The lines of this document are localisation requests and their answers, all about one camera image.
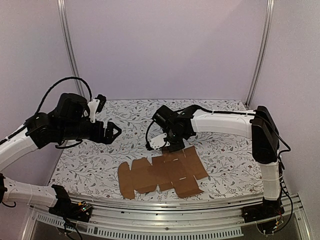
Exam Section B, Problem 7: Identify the right aluminium frame post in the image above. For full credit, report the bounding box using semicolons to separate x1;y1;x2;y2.
245;0;275;108

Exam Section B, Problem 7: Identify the aluminium front rail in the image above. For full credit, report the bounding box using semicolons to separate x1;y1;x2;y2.
22;194;315;240

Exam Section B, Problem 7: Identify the left aluminium frame post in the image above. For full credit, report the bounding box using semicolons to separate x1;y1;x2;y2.
56;0;86;97

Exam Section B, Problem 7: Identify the aluminium frame post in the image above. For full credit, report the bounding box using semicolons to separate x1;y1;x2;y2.
56;0;86;97
245;0;275;108

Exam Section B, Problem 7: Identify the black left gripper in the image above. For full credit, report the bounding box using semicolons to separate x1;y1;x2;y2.
59;119;122;144

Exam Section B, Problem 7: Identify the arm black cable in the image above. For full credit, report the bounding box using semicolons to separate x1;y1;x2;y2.
34;76;94;118
144;104;292;156

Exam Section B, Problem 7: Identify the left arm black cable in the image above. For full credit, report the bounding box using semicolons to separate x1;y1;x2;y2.
34;76;94;118

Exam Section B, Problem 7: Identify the brown cardboard box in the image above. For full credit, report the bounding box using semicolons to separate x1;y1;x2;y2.
117;146;209;200

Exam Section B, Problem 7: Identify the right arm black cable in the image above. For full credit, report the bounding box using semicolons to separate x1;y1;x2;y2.
144;104;292;156

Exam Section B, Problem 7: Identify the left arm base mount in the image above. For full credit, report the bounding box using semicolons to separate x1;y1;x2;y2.
48;199;93;223

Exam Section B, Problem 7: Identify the floral patterned table mat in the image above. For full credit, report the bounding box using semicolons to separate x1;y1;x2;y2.
49;100;264;201

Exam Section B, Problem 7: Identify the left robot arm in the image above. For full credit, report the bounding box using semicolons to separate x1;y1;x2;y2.
0;93;122;217

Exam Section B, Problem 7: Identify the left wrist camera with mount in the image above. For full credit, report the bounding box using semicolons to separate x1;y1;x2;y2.
87;94;107;123

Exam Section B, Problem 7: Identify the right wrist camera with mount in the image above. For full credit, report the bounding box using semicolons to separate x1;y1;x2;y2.
146;133;170;151

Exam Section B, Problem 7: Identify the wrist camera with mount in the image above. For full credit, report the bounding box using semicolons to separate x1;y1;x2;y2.
146;133;170;151
87;94;107;123

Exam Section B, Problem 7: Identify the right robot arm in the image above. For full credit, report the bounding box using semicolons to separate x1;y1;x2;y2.
145;105;291;218

